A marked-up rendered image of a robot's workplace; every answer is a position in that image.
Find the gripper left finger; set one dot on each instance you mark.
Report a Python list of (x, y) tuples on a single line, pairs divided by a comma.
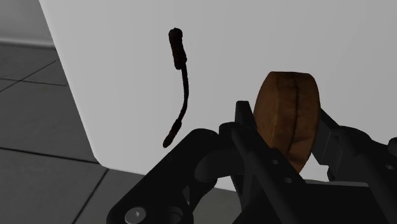
[(173, 173)]

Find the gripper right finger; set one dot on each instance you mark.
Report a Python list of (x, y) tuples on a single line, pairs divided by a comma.
[(356, 155)]

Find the brown wooden oval piece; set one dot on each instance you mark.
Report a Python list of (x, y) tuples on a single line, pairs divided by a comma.
[(287, 118)]

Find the white table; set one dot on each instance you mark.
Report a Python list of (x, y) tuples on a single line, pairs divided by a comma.
[(118, 77)]

